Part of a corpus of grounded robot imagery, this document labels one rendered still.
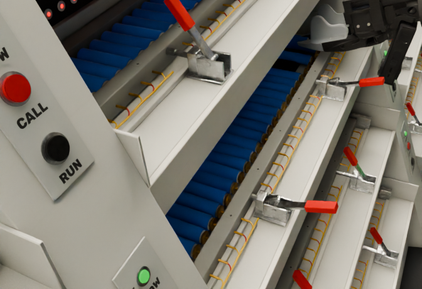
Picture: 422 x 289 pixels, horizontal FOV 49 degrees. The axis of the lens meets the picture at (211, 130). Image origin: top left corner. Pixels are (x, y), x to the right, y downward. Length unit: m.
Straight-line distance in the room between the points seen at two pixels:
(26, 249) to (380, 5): 0.61
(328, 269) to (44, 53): 0.56
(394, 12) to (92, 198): 0.57
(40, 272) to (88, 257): 0.03
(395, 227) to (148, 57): 0.74
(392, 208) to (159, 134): 0.77
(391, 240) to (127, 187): 0.77
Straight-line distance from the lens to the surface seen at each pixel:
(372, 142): 0.96
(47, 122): 0.29
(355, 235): 0.79
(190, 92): 0.44
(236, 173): 0.59
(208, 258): 0.50
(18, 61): 0.29
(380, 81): 0.72
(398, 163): 1.06
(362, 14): 0.76
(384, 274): 0.98
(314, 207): 0.52
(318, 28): 0.79
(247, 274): 0.52
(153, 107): 0.43
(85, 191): 0.31
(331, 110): 0.72
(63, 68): 0.31
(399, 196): 1.12
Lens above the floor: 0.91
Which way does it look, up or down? 27 degrees down
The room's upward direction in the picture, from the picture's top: 26 degrees counter-clockwise
